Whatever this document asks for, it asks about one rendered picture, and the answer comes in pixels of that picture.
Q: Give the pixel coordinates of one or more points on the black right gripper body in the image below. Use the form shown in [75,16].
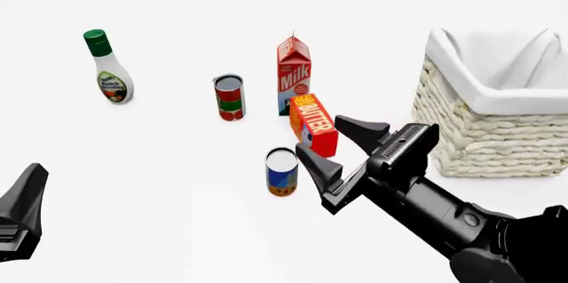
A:
[344,193]

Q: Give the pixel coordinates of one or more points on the orange red butter box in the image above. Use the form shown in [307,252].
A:
[315,123]

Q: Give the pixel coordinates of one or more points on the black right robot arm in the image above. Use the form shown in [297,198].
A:
[444,210]

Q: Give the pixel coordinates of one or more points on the woven cream wicker basket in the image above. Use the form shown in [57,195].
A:
[488,143]

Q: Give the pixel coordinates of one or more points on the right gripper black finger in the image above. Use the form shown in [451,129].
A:
[321,171]
[364,133]

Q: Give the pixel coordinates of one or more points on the red tomato sauce can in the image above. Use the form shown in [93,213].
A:
[231,100]

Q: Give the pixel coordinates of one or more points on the white cloth basket liner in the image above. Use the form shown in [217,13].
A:
[497,73]

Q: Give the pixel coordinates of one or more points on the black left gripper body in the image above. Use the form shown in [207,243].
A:
[22,243]

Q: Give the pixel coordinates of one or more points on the blue yellow alphabet soup can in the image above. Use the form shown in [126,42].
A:
[281,176]

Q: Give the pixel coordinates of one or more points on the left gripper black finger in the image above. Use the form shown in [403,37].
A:
[26,196]

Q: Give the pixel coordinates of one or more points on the red and white milk carton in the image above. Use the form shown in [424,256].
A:
[293,76]

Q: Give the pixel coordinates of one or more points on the ranch dressing bottle green cap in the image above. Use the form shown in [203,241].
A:
[111,73]

